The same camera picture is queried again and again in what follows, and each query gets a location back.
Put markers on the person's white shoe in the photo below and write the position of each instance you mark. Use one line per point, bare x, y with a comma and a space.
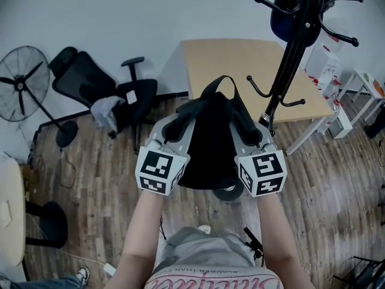
205, 229

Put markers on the black metal coat rack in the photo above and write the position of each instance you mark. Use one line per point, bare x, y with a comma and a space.
290, 59

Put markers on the white paper tag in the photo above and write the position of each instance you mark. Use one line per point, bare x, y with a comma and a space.
130, 97

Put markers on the black metal frame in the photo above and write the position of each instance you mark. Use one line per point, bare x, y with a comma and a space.
361, 271

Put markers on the black object by wall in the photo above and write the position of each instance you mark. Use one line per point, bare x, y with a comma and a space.
376, 125

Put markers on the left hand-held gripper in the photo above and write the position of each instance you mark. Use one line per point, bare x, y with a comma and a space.
156, 165

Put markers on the clear bag with red print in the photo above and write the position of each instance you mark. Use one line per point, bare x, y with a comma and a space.
332, 95

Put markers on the white power adapter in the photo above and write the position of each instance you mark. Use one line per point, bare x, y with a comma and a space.
109, 269

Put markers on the dark blue hanging garment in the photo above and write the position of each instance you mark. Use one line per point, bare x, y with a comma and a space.
282, 23

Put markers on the black standing fan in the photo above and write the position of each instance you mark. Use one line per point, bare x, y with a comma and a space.
21, 86

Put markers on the black backpack bag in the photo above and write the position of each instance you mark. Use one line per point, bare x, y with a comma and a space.
210, 134

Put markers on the black round stool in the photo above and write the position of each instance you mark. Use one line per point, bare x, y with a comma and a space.
49, 224

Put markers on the grey plastic bag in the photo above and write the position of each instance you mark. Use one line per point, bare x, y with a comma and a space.
103, 108

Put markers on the person's left forearm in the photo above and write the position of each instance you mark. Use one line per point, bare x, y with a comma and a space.
141, 227

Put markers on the person's white printed shirt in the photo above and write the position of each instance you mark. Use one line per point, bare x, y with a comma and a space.
210, 280

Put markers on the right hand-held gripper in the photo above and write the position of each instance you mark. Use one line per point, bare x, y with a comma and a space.
265, 168

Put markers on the white storage box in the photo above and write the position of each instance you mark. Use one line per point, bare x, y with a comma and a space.
341, 125

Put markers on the small white side table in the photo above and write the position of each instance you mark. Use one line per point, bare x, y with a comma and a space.
368, 84

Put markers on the person's grey shorts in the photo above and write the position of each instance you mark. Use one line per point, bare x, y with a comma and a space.
204, 248

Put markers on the beige round table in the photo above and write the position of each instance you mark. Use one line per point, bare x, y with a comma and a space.
10, 209

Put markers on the white box with red print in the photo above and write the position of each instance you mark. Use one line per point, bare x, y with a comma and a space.
326, 62

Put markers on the black office chair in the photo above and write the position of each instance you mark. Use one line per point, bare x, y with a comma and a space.
81, 80

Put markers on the person's right forearm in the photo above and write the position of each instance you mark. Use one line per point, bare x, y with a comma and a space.
275, 233

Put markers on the light wooden table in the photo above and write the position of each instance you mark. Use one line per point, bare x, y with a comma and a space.
234, 62

